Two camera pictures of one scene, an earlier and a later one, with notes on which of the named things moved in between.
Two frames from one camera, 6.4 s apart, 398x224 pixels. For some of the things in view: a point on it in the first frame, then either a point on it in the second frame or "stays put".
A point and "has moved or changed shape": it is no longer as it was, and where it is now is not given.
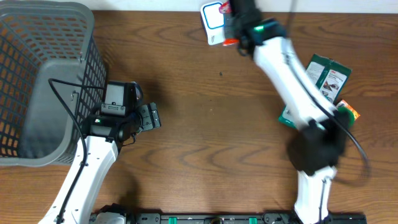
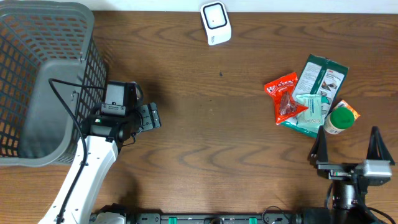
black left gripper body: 149,119 stays put
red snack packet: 226,8 has moved or changed shape
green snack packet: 330,77 stays put
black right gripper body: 229,28 to 337,172
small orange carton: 344,104 stays put
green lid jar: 346,117 stays put
